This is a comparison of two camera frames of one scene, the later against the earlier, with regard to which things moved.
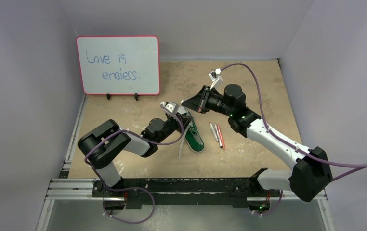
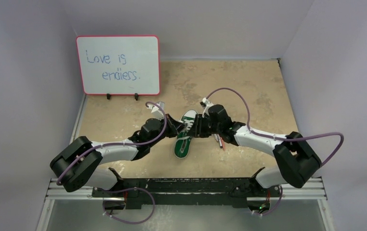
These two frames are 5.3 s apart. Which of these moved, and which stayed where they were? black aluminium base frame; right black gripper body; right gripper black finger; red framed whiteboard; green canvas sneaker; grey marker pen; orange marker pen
Moved: green canvas sneaker; right gripper black finger; right black gripper body
Stayed: black aluminium base frame; red framed whiteboard; orange marker pen; grey marker pen
